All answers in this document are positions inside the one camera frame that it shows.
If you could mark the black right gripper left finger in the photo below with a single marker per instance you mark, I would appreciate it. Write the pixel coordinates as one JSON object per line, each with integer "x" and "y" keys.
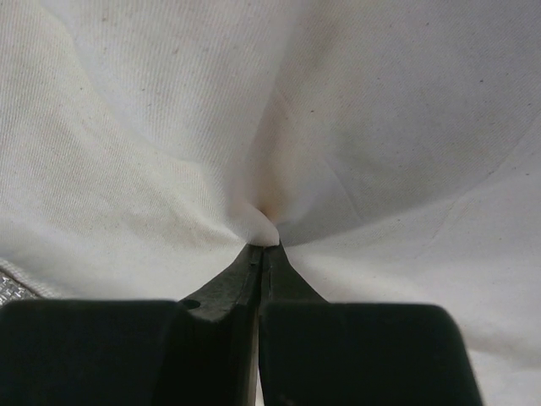
{"x": 200, "y": 350}

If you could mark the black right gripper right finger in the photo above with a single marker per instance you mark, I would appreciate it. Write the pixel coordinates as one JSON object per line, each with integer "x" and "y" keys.
{"x": 314, "y": 352}

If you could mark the beige cloth wrap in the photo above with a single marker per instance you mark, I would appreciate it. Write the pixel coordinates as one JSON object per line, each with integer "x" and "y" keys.
{"x": 393, "y": 147}

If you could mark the steel mesh instrument tray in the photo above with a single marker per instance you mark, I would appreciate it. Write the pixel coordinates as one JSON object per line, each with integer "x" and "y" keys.
{"x": 14, "y": 285}

